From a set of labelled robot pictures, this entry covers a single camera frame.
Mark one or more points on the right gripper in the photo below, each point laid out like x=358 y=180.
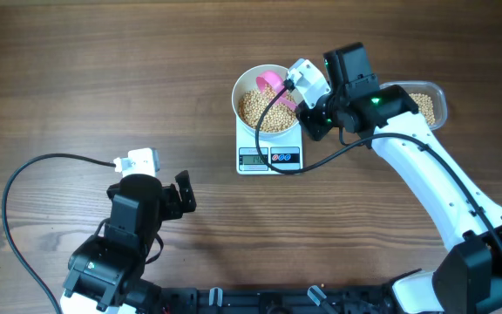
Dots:
x=306 y=116

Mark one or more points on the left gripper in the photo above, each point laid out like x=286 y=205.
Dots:
x=173 y=208

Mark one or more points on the pink plastic measuring scoop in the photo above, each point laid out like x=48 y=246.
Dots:
x=270 y=79

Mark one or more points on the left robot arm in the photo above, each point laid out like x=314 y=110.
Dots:
x=105 y=271

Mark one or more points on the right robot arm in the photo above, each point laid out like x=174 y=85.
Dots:
x=346 y=94

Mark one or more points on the white bowl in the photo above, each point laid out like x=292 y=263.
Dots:
x=246 y=83

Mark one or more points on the clear plastic container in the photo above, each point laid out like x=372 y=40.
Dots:
x=438 y=100

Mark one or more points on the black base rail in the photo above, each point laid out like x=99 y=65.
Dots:
x=315 y=299

